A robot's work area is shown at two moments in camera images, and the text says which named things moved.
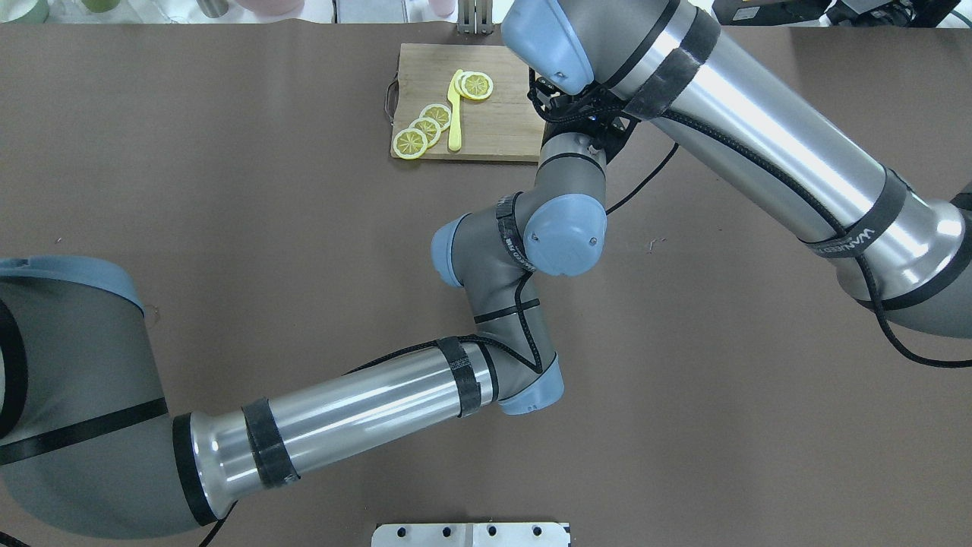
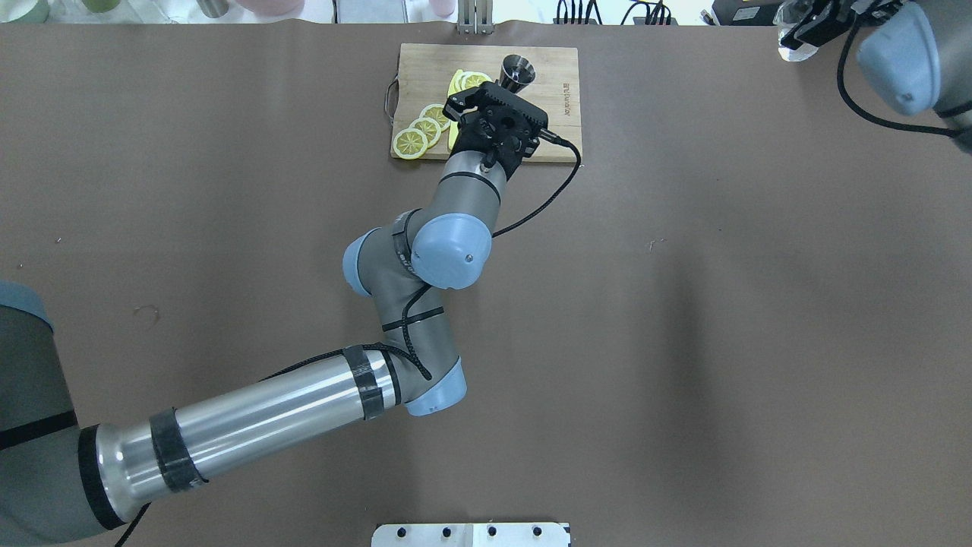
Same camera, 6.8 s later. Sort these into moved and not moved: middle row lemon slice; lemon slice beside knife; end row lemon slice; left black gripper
Moved: left black gripper
Not moved: middle row lemon slice; end row lemon slice; lemon slice beside knife
